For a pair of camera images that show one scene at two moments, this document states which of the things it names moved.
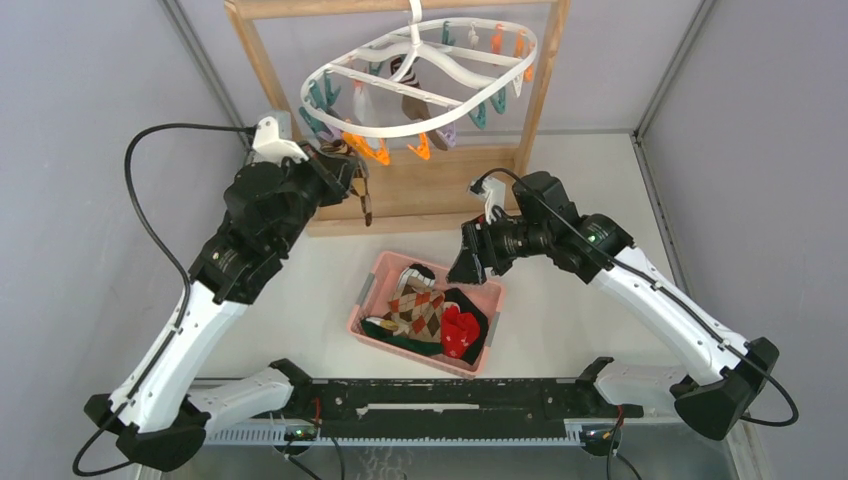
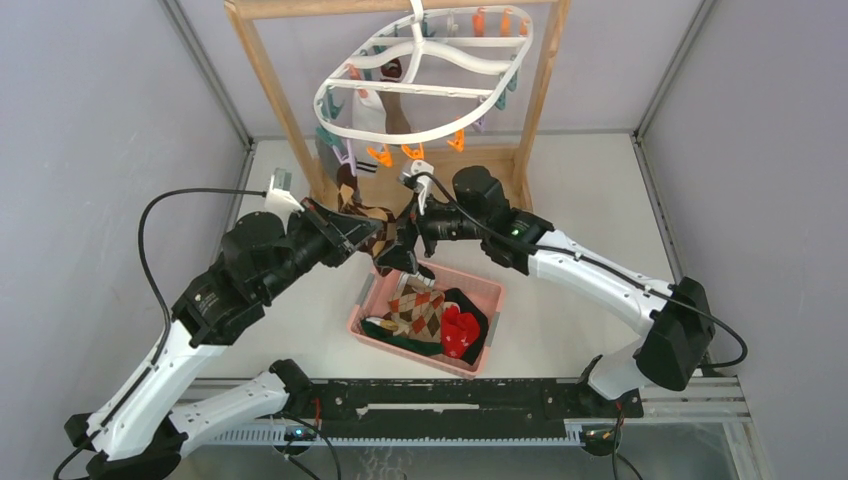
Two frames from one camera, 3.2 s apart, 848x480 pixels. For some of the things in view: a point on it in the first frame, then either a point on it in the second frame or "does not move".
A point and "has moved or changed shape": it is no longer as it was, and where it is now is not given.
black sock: (466, 305) does not move
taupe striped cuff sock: (415, 107) -> (397, 121)
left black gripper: (334, 173) -> (346, 232)
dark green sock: (372, 329) does not move
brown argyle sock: (417, 314) does not move
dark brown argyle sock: (359, 184) -> (348, 200)
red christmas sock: (459, 330) does not move
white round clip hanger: (414, 21) has moved or changed shape
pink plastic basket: (377, 285) does not move
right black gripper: (468, 266) -> (402, 255)
